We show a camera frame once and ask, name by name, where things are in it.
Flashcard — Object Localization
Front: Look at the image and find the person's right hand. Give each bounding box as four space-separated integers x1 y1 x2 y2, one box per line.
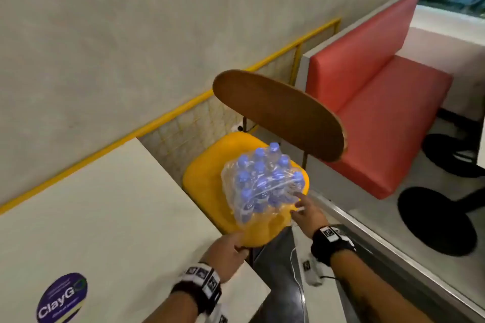
290 192 330 240

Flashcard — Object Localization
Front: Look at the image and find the person's left hand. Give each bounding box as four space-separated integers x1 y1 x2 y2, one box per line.
200 231 250 284

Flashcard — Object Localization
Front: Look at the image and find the plastic wrap bottle pack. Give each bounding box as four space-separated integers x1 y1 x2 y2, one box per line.
221 142 307 226

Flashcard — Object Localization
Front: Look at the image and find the black marker wristband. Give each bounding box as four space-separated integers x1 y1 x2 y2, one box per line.
310 225 357 267
170 262 222 316

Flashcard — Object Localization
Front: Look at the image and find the yellow chair with wooden back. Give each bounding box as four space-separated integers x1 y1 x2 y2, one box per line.
182 69 349 250

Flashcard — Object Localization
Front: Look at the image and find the red padded bench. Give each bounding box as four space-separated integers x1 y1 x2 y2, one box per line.
305 0 454 200

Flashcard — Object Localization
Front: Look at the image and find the white table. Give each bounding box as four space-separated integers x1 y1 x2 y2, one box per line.
0 138 272 323

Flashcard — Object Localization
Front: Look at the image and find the black round table base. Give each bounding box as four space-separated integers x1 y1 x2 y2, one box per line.
398 187 478 257
421 133 485 179

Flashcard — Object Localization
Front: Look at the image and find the round purple sticker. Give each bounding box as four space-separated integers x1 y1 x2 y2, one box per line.
36 273 88 323

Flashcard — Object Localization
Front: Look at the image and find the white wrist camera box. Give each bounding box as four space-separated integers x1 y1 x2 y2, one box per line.
206 302 229 323
302 252 326 287

